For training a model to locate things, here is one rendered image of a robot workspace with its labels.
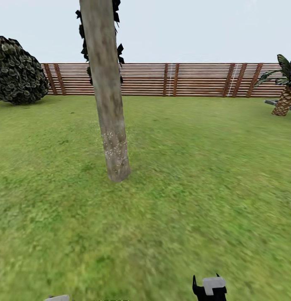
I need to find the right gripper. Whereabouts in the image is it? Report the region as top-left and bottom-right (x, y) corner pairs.
(192, 276), (227, 301)

